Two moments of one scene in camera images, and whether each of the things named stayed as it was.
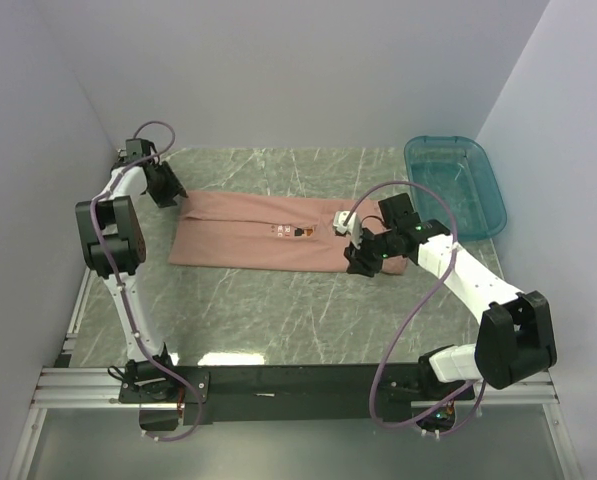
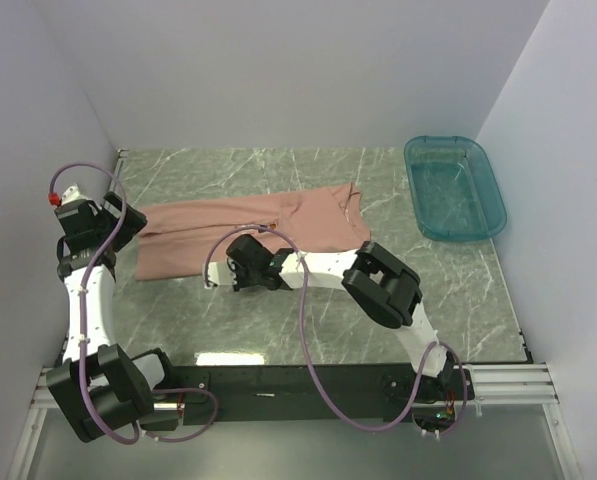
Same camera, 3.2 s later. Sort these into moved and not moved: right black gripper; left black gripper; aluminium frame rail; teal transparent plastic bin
Moved: left black gripper; right black gripper
Not moved: teal transparent plastic bin; aluminium frame rail
